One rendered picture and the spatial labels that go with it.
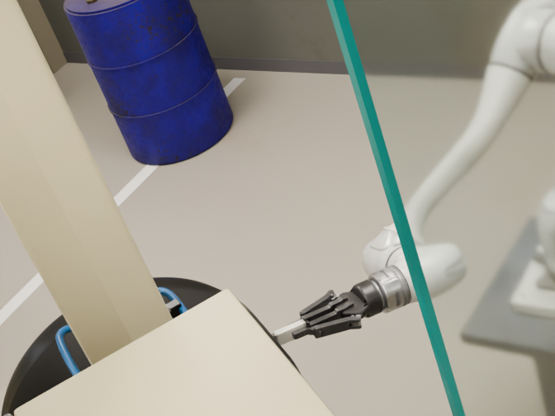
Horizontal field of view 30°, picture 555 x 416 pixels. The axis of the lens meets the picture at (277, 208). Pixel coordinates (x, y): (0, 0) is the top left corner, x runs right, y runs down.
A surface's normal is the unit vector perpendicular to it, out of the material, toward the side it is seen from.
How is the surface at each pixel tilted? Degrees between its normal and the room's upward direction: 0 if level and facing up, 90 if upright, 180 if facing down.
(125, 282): 90
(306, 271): 0
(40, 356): 25
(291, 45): 90
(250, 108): 0
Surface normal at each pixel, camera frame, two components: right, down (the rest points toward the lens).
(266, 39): -0.52, 0.62
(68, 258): 0.43, 0.41
